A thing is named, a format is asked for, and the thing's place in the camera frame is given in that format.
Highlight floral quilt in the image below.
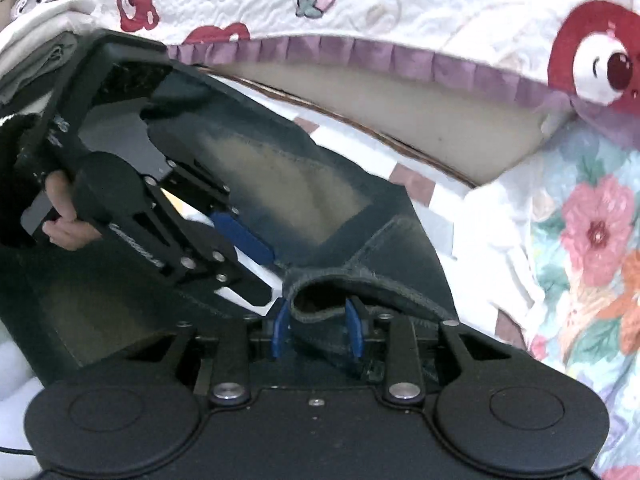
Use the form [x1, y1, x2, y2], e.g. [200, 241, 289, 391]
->
[490, 120, 640, 480]

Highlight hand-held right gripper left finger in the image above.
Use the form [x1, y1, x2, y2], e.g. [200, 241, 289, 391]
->
[125, 300, 292, 407]

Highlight checkered printed floor mat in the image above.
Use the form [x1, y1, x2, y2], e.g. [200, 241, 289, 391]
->
[0, 110, 532, 480]

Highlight person's left hand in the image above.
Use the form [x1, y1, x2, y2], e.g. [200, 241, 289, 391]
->
[41, 170, 103, 252]

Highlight dark blue jeans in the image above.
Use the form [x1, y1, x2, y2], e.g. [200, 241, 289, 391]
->
[0, 60, 458, 392]

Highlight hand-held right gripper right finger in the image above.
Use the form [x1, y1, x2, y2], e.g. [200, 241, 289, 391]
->
[345, 296, 516, 406]

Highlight grey folded garment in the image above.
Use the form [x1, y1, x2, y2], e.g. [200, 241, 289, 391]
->
[0, 30, 82, 107]

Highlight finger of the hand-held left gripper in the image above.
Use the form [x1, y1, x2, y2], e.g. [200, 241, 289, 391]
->
[106, 199, 283, 318]
[149, 156, 277, 268]

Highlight bear print quilt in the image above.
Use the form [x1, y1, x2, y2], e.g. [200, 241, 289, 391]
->
[50, 0, 640, 126]

